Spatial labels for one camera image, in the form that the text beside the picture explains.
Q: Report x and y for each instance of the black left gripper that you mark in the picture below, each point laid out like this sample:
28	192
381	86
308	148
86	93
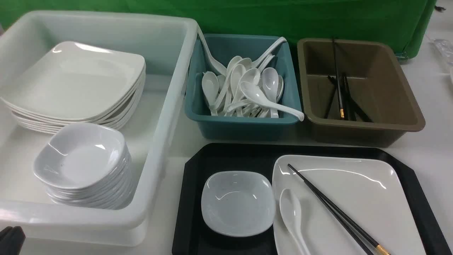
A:
11	240

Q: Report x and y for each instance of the white small bowl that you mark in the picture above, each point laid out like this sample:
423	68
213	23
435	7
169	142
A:
238	203

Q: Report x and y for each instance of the white ceramic soup spoon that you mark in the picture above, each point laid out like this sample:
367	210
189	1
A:
291	213

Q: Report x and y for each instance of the white square rice plate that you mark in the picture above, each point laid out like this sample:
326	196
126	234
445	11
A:
367	190

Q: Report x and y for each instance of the black chopstick gold tip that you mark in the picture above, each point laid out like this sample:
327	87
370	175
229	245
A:
371	243

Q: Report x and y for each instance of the stack of white small bowls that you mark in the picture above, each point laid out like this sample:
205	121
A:
86	165

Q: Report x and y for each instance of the stack of white square plates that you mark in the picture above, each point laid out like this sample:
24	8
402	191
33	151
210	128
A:
76	83

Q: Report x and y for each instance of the black serving tray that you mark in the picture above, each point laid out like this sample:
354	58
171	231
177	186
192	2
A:
193	237

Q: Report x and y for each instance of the large white plastic tub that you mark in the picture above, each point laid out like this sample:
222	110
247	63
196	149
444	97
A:
166	43

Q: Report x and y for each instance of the white spoon at left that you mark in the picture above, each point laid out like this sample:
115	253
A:
210	86

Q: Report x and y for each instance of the teal plastic bin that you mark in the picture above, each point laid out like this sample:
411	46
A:
223	48

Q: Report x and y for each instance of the white spoon leaning on bin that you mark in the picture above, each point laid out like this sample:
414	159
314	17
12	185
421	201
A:
269	50

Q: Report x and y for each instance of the white spoon at right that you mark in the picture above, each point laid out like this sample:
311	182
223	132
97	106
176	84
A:
270	81

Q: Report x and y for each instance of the black chopstick upright in bin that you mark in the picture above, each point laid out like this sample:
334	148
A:
340	99

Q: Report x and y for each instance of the black chopsticks lying in bin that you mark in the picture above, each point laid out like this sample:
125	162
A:
348	100

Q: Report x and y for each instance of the brown plastic bin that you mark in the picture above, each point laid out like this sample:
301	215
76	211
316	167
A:
377	84

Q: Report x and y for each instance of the green cloth backdrop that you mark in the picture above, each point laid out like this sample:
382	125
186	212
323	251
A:
400	24

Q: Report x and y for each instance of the clear plastic item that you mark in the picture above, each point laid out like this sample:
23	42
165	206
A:
445	49

